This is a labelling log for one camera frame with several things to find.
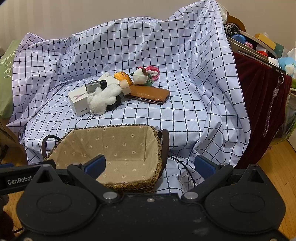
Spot lavender checked cloth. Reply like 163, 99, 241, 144
8, 1, 250, 193

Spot brown leather wallet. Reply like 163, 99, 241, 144
125, 84, 170, 105

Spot white fluffy plush toy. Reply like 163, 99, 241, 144
87, 83, 122, 115

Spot white round plush doll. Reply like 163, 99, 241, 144
131, 67, 153, 86

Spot woven basket with liner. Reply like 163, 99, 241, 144
42, 124, 170, 193

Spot green cushion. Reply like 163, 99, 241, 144
0, 40, 20, 119

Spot black cable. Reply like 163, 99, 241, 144
167, 155, 196, 188

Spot black silver rectangular device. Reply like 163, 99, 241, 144
85, 79, 107, 93

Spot pink white knitted cloth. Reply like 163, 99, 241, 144
144, 65, 160, 81

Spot beige tape roll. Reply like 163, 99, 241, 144
119, 79, 132, 95

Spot white packaged cotton pad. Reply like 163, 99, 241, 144
98, 72, 110, 81

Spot white vivo phone box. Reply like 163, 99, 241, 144
68, 76, 119, 116

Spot cluttered shelf tray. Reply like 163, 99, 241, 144
223, 13, 295, 79

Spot dark red velvet cloth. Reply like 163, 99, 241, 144
234, 53, 292, 169

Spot orange pouch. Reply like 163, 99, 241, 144
113, 71, 133, 86

